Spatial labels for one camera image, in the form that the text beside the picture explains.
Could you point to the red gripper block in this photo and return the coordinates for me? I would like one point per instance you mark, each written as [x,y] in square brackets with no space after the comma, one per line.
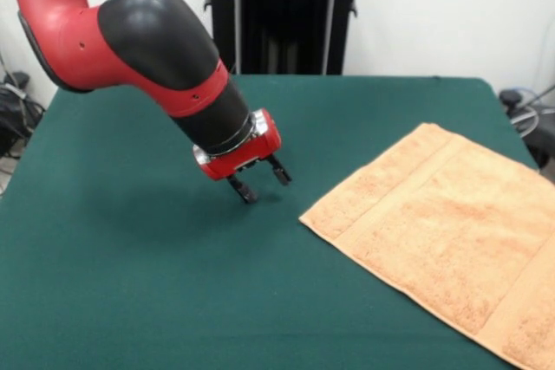
[251,157]

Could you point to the tan terry towel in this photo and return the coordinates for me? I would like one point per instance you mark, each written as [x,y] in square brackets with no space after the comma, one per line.
[442,235]

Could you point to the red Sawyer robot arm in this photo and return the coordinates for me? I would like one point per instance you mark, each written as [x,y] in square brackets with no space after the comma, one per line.
[130,40]

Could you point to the dark green table cloth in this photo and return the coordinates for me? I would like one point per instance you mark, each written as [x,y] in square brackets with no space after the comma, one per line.
[130,279]

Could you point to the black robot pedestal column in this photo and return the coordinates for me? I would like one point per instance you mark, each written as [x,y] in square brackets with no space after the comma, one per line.
[282,19]

